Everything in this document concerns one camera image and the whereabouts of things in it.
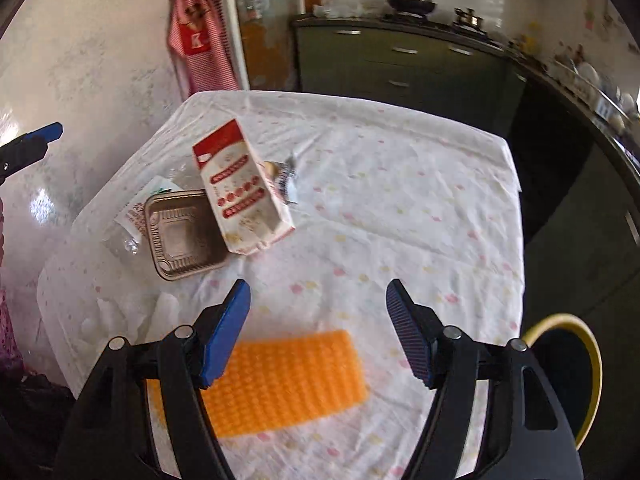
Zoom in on person's left forearm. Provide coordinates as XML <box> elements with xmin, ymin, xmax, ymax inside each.
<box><xmin>0</xmin><ymin>285</ymin><xmax>23</xmax><ymax>376</ymax></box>

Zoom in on black wok with lid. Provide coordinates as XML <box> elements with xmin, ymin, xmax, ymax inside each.
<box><xmin>385</xmin><ymin>0</ymin><xmax>437</xmax><ymax>16</ymax></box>

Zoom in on black gas stove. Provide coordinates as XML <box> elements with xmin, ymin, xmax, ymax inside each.
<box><xmin>380</xmin><ymin>12</ymin><xmax>501</xmax><ymax>37</ymax></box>

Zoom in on clear plastic bag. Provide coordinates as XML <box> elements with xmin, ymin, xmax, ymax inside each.
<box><xmin>312</xmin><ymin>2</ymin><xmax>366</xmax><ymax>18</ymax></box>

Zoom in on green kitchen base cabinets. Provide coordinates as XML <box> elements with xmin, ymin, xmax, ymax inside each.
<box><xmin>292</xmin><ymin>17</ymin><xmax>640</xmax><ymax>461</ymax></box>

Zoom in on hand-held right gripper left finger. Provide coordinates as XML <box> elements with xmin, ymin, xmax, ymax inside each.
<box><xmin>52</xmin><ymin>279</ymin><xmax>251</xmax><ymax>480</ymax></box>

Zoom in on white paper towel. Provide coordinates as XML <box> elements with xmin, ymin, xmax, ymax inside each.
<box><xmin>80</xmin><ymin>290</ymin><xmax>181</xmax><ymax>346</ymax></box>

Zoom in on clear plastic water bottle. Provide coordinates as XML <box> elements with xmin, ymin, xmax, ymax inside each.
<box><xmin>100</xmin><ymin>172</ymin><xmax>201</xmax><ymax>266</ymax></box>

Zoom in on red and white carton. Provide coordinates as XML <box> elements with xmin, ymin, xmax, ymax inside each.
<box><xmin>192</xmin><ymin>119</ymin><xmax>296</xmax><ymax>256</ymax></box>

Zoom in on silver foil wrapper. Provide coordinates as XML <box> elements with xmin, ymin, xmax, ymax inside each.
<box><xmin>265</xmin><ymin>155</ymin><xmax>301</xmax><ymax>206</ymax></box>

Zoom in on red checked apron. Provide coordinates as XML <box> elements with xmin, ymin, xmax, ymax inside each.
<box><xmin>166</xmin><ymin>0</ymin><xmax>241</xmax><ymax>92</ymax></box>

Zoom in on white dotted tablecloth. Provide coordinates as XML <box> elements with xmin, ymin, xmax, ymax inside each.
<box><xmin>37</xmin><ymin>90</ymin><xmax>525</xmax><ymax>480</ymax></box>

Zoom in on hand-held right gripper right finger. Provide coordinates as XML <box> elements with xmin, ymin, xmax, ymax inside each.
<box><xmin>386</xmin><ymin>279</ymin><xmax>583</xmax><ymax>480</ymax></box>

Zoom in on black bin with yellow rim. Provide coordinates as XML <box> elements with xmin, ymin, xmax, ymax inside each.
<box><xmin>522</xmin><ymin>313</ymin><xmax>603</xmax><ymax>453</ymax></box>

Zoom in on white dish rack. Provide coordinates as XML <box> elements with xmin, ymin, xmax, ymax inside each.
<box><xmin>550</xmin><ymin>57</ymin><xmax>640</xmax><ymax>126</ymax></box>

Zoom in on glass sliding door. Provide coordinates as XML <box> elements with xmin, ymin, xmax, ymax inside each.
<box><xmin>217</xmin><ymin>0</ymin><xmax>306</xmax><ymax>91</ymax></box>

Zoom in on brown plastic tray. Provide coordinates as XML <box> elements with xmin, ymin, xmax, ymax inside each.
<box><xmin>143</xmin><ymin>190</ymin><xmax>231</xmax><ymax>281</ymax></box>

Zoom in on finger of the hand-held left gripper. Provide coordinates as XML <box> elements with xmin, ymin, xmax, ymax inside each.
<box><xmin>0</xmin><ymin>122</ymin><xmax>64</xmax><ymax>186</ymax></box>

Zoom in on orange sponge cloth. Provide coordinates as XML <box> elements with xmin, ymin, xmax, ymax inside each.
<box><xmin>150</xmin><ymin>330</ymin><xmax>371</xmax><ymax>438</ymax></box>

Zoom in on black built-in appliance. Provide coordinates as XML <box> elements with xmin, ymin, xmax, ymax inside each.
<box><xmin>505</xmin><ymin>70</ymin><xmax>596</xmax><ymax>231</ymax></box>

